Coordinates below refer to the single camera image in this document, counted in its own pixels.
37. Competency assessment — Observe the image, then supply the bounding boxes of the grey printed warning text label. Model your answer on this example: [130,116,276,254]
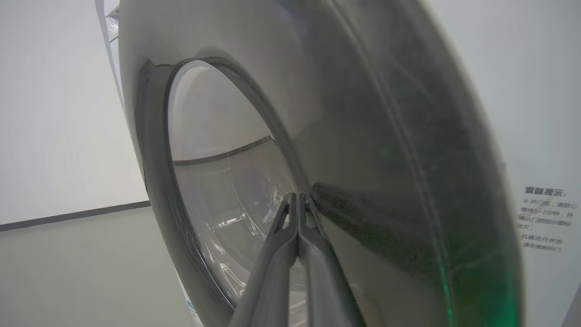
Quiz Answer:
[517,185,579,253]

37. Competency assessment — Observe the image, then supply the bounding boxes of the white washing machine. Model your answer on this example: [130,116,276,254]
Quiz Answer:
[94,0,581,327]

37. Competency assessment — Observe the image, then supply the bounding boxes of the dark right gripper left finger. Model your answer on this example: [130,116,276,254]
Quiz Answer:
[229,193,299,327]

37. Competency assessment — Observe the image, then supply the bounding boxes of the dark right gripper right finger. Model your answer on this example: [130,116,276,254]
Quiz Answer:
[297,193,366,327]

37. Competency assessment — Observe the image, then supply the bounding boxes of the blue white energy label sticker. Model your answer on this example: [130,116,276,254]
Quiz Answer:
[184,297,205,327]

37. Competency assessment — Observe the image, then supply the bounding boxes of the dark round washing machine door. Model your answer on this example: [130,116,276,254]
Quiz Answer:
[119,0,522,327]

